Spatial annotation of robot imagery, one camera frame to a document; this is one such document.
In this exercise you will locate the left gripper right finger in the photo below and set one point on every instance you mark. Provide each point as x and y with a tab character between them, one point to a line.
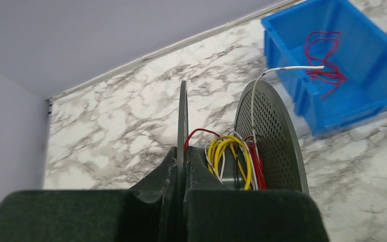
213	212

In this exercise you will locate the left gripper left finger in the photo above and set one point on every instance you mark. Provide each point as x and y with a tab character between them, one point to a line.
143	212

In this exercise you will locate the black round spool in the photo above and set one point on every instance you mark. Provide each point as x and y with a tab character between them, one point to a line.
278	144

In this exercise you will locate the blue plastic bin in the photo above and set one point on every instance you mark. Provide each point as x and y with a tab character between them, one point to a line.
331	59

